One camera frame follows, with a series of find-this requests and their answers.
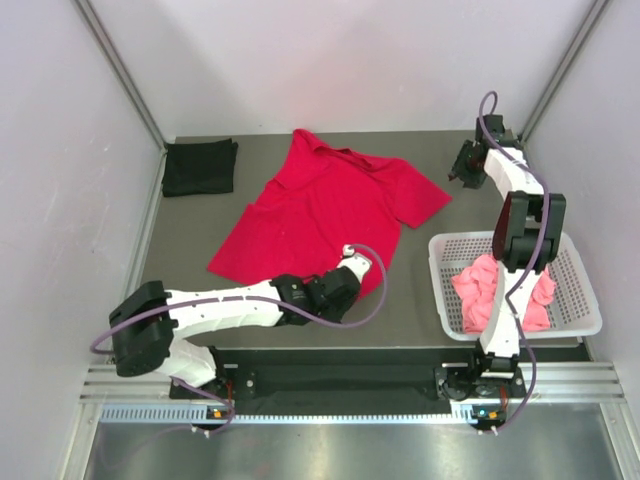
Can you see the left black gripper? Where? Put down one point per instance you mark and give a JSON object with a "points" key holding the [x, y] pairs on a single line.
{"points": [[335, 317]]}

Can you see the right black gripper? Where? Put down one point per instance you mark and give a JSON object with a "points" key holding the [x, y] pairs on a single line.
{"points": [[458, 170]]}

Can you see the red polo t shirt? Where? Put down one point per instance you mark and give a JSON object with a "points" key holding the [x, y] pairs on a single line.
{"points": [[322, 199]]}

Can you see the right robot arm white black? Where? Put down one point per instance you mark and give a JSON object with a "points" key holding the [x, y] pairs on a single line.
{"points": [[525, 240]]}

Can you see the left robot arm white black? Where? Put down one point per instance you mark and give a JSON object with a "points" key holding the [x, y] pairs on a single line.
{"points": [[153, 327]]}

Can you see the pink crumpled t shirt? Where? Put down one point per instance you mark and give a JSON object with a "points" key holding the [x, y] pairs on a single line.
{"points": [[476, 287]]}

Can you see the folded black t shirt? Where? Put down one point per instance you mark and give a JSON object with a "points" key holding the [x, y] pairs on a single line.
{"points": [[199, 168]]}

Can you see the white perforated plastic basket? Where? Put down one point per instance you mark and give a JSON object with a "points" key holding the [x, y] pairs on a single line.
{"points": [[574, 311]]}

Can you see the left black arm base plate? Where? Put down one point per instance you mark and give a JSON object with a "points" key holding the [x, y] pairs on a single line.
{"points": [[236, 383]]}

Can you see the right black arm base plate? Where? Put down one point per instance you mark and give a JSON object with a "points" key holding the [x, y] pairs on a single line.
{"points": [[450, 385]]}

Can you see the right aluminium corner post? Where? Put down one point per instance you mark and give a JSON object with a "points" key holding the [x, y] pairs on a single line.
{"points": [[577, 44]]}

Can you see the aluminium corner post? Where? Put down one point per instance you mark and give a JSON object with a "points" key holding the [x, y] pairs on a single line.
{"points": [[97, 29], [577, 44]]}

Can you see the left aluminium corner post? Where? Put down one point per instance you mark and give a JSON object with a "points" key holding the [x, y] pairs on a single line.
{"points": [[97, 29]]}

